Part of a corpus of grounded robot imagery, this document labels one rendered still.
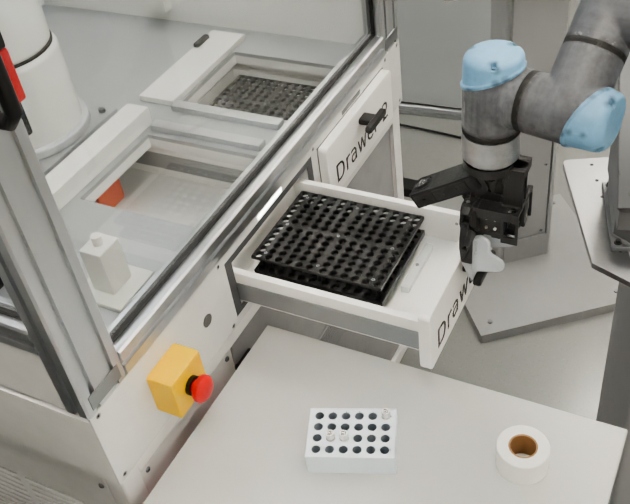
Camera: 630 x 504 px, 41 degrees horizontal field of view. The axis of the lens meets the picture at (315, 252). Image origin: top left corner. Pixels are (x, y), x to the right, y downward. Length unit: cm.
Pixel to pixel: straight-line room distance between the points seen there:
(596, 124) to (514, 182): 17
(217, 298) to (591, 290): 143
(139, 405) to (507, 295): 147
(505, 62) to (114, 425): 67
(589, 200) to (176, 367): 84
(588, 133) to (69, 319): 63
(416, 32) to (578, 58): 211
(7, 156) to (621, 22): 68
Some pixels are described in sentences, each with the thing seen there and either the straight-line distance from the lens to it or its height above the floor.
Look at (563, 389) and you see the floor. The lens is 230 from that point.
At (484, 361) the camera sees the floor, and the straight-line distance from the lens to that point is 234.
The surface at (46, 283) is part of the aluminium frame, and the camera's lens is 99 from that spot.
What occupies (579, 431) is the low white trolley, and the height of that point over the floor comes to 76.
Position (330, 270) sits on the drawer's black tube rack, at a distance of 129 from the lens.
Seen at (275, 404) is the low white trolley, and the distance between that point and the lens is 131.
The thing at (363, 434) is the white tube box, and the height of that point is 80.
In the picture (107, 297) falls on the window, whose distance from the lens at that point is 110.
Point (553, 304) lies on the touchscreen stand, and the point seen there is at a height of 3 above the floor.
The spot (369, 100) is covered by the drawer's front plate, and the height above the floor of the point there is 92.
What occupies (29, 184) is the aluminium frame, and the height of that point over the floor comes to 128.
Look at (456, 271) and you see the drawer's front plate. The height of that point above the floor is 92.
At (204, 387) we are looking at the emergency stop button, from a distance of 119.
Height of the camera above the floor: 177
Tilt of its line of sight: 41 degrees down
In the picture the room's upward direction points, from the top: 9 degrees counter-clockwise
